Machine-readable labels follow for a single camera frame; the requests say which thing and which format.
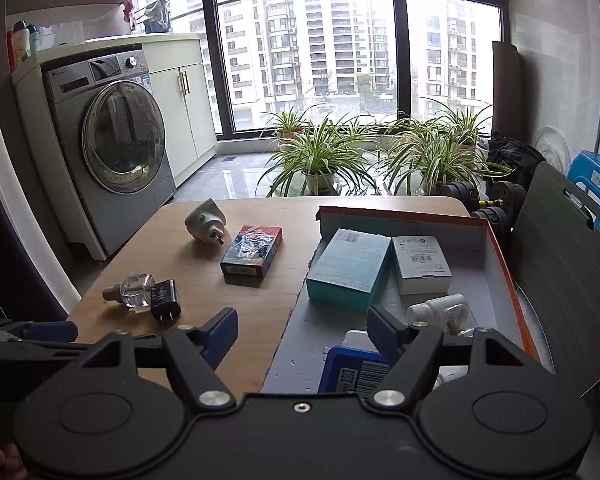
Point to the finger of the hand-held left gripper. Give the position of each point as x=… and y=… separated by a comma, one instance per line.
x=50, y=332
x=45, y=355

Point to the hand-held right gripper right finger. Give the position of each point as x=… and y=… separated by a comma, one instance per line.
x=380, y=332

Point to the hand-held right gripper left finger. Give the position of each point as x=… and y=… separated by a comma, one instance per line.
x=222, y=332

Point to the blue barcode box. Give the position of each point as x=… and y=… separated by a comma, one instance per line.
x=345, y=370

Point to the orange-rimmed cardboard box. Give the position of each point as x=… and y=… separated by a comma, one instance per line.
x=320, y=320

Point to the white capped bottle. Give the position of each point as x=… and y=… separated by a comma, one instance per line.
x=442, y=307

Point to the white diffuser with clear bottle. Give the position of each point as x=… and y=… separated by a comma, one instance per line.
x=451, y=377

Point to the black charger adapter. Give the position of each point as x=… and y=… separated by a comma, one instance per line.
x=166, y=300

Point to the teal box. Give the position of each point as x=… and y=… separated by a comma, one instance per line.
x=350, y=267

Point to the small white box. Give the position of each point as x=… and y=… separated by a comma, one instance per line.
x=420, y=262

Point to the red and blue card box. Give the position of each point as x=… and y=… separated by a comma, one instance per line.
x=252, y=255

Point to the glass bottle with beige cap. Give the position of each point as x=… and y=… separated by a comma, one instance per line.
x=135, y=292

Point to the round white plug-in diffuser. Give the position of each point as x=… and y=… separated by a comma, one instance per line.
x=202, y=220

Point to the black dumbbell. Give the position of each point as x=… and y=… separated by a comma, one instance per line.
x=507, y=197
x=492, y=225

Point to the spider plant in white pot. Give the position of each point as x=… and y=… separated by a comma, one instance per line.
x=320, y=180

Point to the grey slatted chair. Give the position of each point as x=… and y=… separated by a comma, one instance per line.
x=560, y=270

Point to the silver washing machine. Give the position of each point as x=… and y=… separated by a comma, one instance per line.
x=120, y=135

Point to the spider plant in terracotta pot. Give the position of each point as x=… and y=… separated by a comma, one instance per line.
x=287, y=132

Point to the black bag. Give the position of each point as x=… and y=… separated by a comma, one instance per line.
x=512, y=157

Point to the white fan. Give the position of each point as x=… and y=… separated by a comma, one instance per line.
x=552, y=147

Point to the blue plastic stool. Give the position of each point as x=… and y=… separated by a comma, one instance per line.
x=595, y=180

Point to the dark-framed window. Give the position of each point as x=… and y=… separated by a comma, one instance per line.
x=397, y=60

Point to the brown rolled mat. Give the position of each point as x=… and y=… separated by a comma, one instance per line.
x=506, y=90

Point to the red bottle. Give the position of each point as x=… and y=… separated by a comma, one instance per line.
x=11, y=52

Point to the white bottle with black cap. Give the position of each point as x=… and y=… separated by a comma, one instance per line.
x=22, y=42

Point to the blue-green bottle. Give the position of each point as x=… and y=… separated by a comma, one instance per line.
x=34, y=40

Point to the grey hanging cloth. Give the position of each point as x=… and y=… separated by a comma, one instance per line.
x=157, y=15

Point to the pink hanging cloth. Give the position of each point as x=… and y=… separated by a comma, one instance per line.
x=128, y=10

